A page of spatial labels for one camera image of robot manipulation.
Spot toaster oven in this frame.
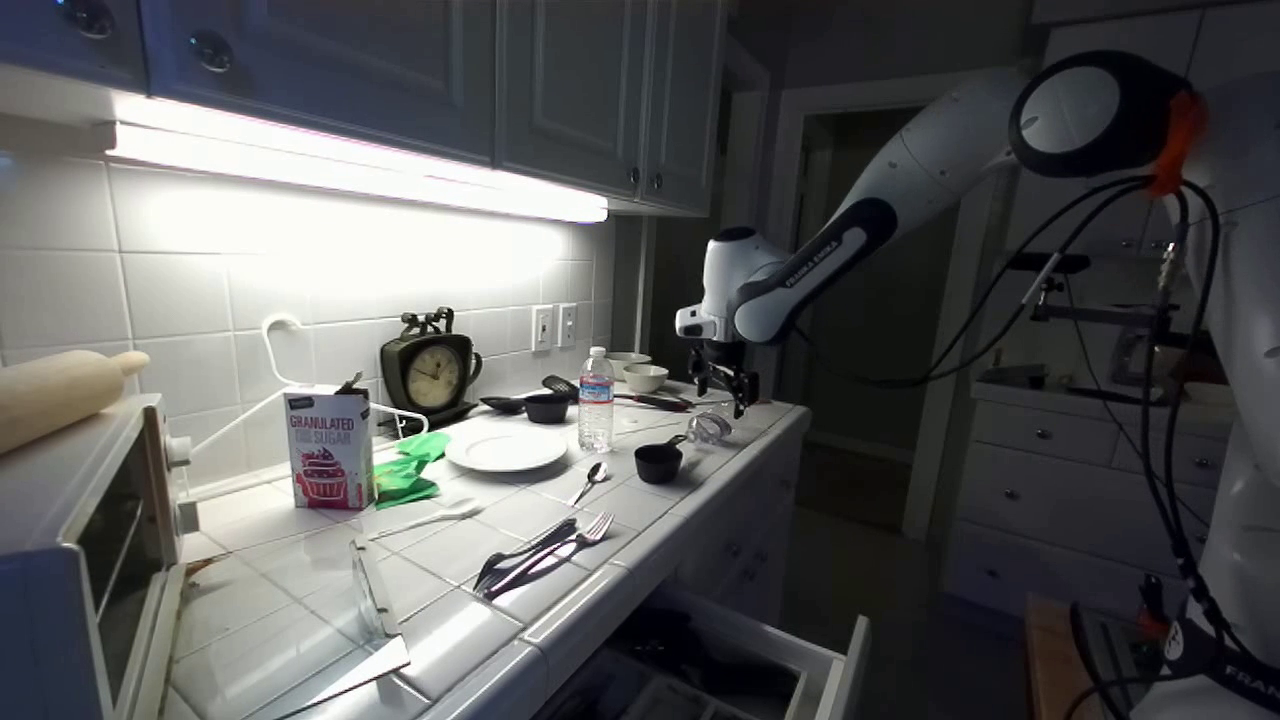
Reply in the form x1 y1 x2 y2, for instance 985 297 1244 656
0 390 192 720

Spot black measuring cup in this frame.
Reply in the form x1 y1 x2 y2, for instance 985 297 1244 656
519 386 576 426

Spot black mantel clock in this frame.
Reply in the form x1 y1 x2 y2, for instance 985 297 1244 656
377 303 489 433

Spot wooden rolling pin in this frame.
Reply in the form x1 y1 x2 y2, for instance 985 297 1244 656
0 344 156 461

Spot blue-grey wall cabinets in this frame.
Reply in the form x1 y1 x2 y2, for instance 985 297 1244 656
0 0 732 218

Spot white dresser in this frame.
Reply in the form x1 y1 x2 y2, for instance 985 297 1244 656
935 374 1235 625

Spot open white drawer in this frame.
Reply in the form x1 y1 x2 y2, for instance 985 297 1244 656
534 585 874 720

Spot white base cabinet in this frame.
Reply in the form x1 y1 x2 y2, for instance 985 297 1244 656
437 403 817 720

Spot white power outlet plate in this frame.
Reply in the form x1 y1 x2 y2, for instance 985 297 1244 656
528 298 560 361

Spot silver metal utensil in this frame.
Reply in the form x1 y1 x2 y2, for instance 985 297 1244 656
492 507 617 596

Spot white plastic hanger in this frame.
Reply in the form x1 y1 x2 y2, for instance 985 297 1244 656
174 308 431 464

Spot green cloth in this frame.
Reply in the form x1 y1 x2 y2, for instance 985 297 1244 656
374 426 454 507

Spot small black pot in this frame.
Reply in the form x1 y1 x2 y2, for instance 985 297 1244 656
632 426 691 488

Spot pink and white carton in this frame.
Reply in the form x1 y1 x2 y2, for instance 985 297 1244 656
282 374 379 510

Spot under-cabinet light strip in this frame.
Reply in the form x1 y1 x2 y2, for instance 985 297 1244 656
96 87 611 226

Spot long black cable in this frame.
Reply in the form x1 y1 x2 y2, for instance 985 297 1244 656
795 171 1176 390

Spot capped clear water bottle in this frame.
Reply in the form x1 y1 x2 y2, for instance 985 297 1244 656
576 339 617 456

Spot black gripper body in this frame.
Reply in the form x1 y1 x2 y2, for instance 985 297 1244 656
688 334 753 386

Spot black plastic ladle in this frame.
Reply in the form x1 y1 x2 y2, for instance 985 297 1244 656
477 371 586 421

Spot black camera stand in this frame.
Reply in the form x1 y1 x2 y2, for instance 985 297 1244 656
1003 246 1194 352

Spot white plastic utensil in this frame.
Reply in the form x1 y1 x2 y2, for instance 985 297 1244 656
357 497 489 547

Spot black handled utensil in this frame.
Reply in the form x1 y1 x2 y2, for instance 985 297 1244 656
474 516 586 601

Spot metal spoon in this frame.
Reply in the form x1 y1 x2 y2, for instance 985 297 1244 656
566 456 617 510

